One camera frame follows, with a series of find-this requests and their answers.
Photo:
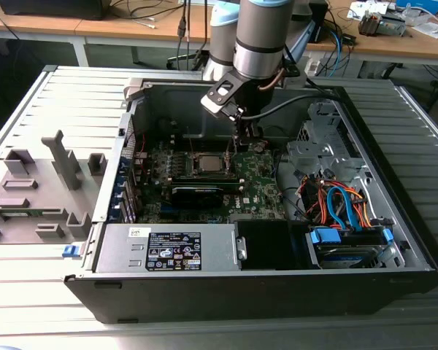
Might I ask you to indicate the silver-topped CPU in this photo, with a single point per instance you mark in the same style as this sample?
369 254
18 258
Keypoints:
210 163

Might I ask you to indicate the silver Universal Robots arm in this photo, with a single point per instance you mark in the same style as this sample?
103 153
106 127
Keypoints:
259 36

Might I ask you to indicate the CPU socket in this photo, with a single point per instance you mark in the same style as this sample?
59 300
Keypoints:
196 165

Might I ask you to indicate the copper CPU cooler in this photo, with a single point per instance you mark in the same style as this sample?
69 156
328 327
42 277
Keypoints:
369 23

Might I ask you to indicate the silver coin battery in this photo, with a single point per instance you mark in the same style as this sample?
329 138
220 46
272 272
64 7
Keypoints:
259 147

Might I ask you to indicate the green motherboard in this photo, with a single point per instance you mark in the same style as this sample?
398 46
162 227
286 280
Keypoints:
255 182

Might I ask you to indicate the metal drive cage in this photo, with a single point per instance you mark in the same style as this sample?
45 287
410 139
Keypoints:
314 149

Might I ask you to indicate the silver chipset heatsink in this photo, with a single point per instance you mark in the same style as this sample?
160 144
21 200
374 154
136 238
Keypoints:
246 201

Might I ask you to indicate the black graphics card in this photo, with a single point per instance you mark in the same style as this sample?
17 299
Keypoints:
197 200

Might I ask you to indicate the black upright box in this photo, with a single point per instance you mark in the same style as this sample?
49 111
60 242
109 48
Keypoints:
318 22

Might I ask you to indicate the black plastic shroud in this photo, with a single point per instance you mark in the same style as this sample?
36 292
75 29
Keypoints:
266 244

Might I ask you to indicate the hard disk in blue carrier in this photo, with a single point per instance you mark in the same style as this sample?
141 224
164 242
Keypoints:
323 237

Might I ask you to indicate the wooden desk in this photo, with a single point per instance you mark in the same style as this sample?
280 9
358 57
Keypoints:
58 25
387 45

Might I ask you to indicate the grey metal device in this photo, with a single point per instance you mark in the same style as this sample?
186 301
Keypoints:
394 25

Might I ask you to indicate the black open PC case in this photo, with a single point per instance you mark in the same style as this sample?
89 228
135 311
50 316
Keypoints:
241 299

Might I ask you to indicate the grey power supply unit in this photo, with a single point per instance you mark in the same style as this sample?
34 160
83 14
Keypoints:
124 251

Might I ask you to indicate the blue cardboard box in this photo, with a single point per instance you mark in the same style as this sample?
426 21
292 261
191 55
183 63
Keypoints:
419 5

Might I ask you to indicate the grey parts rack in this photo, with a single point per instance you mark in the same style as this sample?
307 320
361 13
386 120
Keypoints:
40 171

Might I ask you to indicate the blue case latch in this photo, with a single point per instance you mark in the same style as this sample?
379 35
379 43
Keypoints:
70 251

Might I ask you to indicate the black flat box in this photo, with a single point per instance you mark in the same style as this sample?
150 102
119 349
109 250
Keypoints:
51 9

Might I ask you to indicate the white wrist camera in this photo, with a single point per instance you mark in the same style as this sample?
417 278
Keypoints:
219 98

